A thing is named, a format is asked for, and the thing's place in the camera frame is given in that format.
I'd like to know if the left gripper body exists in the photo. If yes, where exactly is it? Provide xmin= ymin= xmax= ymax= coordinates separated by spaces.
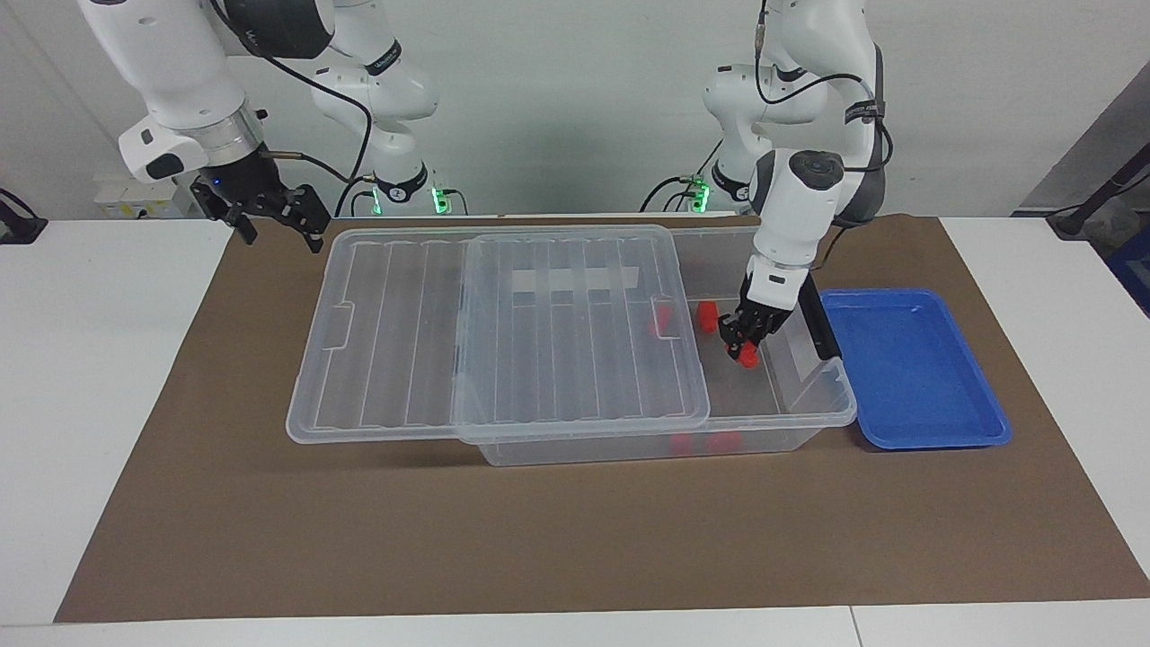
xmin=737 ymin=300 xmax=793 ymax=339

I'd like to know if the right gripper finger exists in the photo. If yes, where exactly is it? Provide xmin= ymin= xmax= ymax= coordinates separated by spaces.
xmin=270 ymin=184 xmax=331 ymax=254
xmin=190 ymin=177 xmax=259 ymax=245

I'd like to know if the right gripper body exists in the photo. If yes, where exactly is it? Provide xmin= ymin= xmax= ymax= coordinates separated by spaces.
xmin=203 ymin=146 xmax=282 ymax=217

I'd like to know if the black box latch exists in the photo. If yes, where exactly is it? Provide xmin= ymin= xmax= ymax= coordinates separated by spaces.
xmin=800 ymin=272 xmax=844 ymax=362

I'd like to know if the clear plastic box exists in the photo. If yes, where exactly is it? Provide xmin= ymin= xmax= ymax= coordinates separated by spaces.
xmin=456 ymin=225 xmax=858 ymax=467

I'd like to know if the white socket box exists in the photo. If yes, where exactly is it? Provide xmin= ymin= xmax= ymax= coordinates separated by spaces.
xmin=93 ymin=175 xmax=205 ymax=222

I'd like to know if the blue plastic tray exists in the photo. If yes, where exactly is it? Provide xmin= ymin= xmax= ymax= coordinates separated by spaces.
xmin=818 ymin=288 xmax=1014 ymax=451

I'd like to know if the clear plastic lid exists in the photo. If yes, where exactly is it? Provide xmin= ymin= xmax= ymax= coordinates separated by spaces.
xmin=285 ymin=224 xmax=712 ymax=447

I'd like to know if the black stand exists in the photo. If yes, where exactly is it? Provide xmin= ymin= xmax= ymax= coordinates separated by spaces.
xmin=1046 ymin=144 xmax=1150 ymax=240
xmin=0 ymin=186 xmax=49 ymax=246

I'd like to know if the black cable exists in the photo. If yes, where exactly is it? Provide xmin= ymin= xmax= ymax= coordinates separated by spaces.
xmin=211 ymin=0 xmax=375 ymax=219
xmin=639 ymin=138 xmax=726 ymax=215
xmin=753 ymin=0 xmax=896 ymax=173

